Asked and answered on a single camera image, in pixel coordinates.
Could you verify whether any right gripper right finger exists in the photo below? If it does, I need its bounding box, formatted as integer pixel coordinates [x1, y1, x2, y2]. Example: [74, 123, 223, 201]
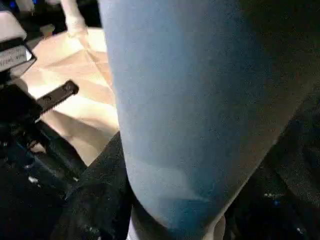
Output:
[224, 142, 320, 240]

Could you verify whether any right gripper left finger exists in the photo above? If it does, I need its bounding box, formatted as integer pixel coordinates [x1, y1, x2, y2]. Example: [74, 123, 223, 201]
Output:
[51, 131, 135, 240]

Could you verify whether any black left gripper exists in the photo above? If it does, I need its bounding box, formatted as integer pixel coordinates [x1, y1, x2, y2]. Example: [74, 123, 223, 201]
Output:
[0, 70, 88, 193]

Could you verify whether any white plastic table top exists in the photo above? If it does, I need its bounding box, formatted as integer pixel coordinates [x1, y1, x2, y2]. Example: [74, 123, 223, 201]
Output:
[20, 27, 227, 240]

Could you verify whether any black work mat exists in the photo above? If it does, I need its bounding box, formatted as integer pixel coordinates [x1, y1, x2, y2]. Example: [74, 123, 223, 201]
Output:
[0, 0, 320, 240]

